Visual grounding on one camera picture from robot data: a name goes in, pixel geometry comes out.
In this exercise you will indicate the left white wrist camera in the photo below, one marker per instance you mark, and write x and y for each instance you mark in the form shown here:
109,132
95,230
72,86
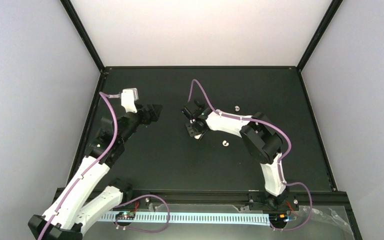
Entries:
128,97

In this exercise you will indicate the white slotted cable duct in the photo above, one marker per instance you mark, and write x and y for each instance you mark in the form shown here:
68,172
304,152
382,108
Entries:
258,219

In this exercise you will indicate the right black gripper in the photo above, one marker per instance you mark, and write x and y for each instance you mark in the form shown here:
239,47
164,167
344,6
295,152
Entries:
191,132

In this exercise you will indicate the black front mounting rail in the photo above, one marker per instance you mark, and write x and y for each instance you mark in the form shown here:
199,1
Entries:
257,200

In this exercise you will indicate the clear plastic sheet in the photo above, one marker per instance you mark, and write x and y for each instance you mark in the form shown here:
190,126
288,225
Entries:
321,222

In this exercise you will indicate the left black frame post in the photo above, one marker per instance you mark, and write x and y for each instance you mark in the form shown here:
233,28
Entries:
82,32

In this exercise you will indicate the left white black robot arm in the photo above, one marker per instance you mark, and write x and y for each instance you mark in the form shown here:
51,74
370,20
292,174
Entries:
72,214

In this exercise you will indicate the black frame post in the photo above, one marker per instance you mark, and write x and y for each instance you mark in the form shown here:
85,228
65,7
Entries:
82,32
318,34

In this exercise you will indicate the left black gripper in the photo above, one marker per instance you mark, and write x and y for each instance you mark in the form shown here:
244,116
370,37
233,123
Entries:
153,114

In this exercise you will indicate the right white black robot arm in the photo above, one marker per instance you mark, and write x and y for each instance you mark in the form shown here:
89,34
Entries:
263,144

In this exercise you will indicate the right black frame post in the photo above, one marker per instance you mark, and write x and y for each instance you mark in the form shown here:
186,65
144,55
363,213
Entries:
318,34

